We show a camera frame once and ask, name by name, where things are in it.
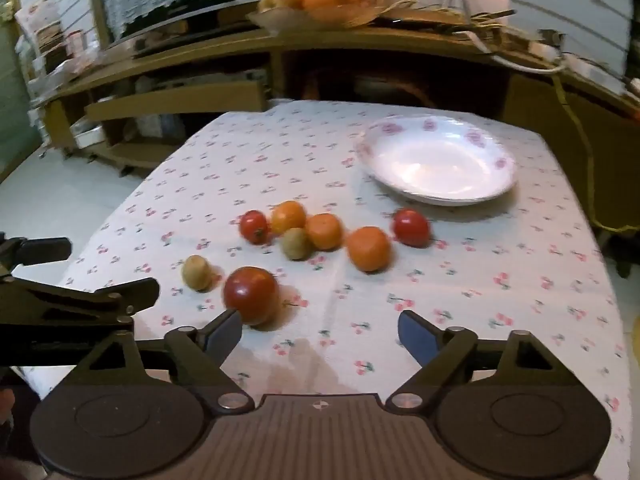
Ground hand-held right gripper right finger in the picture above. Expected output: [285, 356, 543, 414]
[384, 309, 596, 413]

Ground dried straw bundle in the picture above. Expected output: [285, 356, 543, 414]
[350, 0, 516, 29]

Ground white power strip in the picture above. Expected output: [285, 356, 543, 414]
[522, 40, 626, 92]

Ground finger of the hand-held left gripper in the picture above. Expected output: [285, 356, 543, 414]
[0, 234, 74, 279]
[0, 276, 161, 369]

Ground wooden desk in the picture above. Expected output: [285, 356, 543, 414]
[30, 25, 640, 176]

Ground cherry print tablecloth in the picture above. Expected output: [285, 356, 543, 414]
[20, 100, 633, 480]

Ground cluttered wall shelf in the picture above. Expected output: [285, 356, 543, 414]
[15, 0, 101, 92]

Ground white cable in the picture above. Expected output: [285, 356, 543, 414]
[492, 52, 566, 77]

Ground white floral plate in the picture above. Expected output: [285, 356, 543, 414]
[356, 115, 518, 206]

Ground yellow cable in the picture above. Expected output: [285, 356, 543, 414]
[552, 72, 636, 234]

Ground brown kiwi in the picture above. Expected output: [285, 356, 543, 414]
[281, 227, 313, 261]
[181, 255, 214, 292]

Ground small red tomato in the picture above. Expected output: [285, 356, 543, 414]
[392, 208, 432, 248]
[239, 210, 271, 245]

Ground large dark red tomato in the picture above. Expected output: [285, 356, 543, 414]
[222, 266, 281, 326]

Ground orange mandarin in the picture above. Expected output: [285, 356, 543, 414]
[347, 226, 392, 272]
[306, 213, 345, 251]
[271, 200, 307, 235]

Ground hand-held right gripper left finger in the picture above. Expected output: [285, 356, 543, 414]
[52, 308, 255, 415]

